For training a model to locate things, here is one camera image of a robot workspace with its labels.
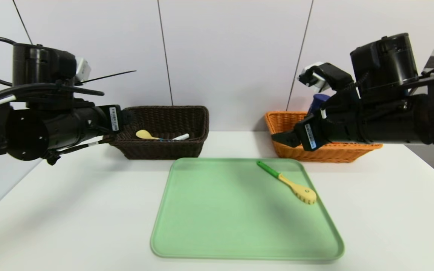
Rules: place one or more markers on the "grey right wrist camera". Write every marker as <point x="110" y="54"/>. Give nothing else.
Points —
<point x="311" y="77"/>

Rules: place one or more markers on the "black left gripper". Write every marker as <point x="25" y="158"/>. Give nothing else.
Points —
<point x="114" y="118"/>

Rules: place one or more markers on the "light green plastic tray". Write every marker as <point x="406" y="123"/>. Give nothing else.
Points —
<point x="232" y="226"/>

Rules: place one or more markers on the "orange wicker basket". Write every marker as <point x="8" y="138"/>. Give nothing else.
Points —
<point x="345" y="153"/>

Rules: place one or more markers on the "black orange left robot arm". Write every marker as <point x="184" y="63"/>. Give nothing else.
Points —
<point x="25" y="135"/>

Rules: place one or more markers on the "blue capped spray can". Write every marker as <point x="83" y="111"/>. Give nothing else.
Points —
<point x="317" y="103"/>

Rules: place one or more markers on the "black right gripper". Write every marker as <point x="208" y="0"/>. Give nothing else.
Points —
<point x="310" y="136"/>

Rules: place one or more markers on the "white marker pen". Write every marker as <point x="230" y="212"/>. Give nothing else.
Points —
<point x="182" y="137"/>

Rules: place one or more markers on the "dark brown wicker basket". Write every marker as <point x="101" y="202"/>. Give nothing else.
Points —
<point x="156" y="150"/>

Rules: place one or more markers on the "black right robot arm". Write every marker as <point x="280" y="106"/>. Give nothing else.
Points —
<point x="386" y="60"/>

